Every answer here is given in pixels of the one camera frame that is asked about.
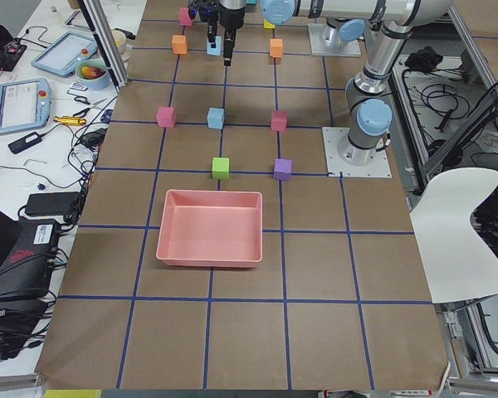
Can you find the pink plastic tray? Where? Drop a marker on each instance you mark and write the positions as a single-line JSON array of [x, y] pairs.
[[211, 229]]

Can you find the near teach pendant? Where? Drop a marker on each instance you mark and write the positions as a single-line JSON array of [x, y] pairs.
[[24, 105]]

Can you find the green block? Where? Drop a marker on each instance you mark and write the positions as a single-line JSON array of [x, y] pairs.
[[220, 168]]

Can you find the yellow block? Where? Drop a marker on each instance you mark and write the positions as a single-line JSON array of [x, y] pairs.
[[268, 25]]

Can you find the blue bowl with fruit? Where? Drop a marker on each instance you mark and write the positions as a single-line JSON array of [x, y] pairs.
[[93, 74]]

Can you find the orange block robot side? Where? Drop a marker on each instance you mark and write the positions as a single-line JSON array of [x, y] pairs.
[[276, 48]]

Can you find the black small adapter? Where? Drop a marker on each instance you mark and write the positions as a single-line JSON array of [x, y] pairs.
[[25, 142]]

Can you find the black laptop bag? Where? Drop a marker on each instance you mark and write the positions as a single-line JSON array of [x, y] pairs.
[[27, 249]]

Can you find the light blue block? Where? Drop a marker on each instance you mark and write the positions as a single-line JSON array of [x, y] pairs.
[[215, 48], [215, 118]]

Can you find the aluminium frame post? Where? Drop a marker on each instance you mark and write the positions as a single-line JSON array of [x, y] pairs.
[[99, 27]]

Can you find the white bowl with lemon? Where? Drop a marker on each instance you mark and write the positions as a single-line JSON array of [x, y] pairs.
[[120, 40]]

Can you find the magenta block table edge side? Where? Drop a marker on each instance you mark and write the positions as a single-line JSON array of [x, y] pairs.
[[166, 117]]

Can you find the scissors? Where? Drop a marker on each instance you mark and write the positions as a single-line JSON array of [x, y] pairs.
[[88, 106]]

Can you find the teach pendant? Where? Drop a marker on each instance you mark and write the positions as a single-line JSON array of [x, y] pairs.
[[65, 54], [24, 105]]

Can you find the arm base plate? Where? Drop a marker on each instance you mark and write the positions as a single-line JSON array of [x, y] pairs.
[[343, 159], [331, 41]]

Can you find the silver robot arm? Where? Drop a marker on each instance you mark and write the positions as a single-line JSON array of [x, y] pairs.
[[350, 24], [370, 116]]

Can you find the far teach pendant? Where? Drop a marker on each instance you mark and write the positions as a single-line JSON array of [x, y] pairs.
[[65, 54]]

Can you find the white chair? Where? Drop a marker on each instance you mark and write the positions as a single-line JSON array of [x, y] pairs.
[[457, 262]]

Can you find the black power brick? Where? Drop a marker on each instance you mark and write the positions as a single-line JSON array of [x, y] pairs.
[[50, 204]]

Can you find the gold cylinder tool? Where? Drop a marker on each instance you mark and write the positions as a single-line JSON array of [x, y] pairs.
[[70, 120]]

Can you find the far magenta block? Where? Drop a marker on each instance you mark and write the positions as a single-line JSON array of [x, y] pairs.
[[184, 17]]

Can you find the magenta block robot side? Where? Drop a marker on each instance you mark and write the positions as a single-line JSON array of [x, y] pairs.
[[279, 120]]

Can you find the purple block near tray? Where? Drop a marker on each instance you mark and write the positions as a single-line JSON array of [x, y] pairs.
[[282, 169]]

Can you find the orange block table edge side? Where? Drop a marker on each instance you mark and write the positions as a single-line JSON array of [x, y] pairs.
[[179, 44]]

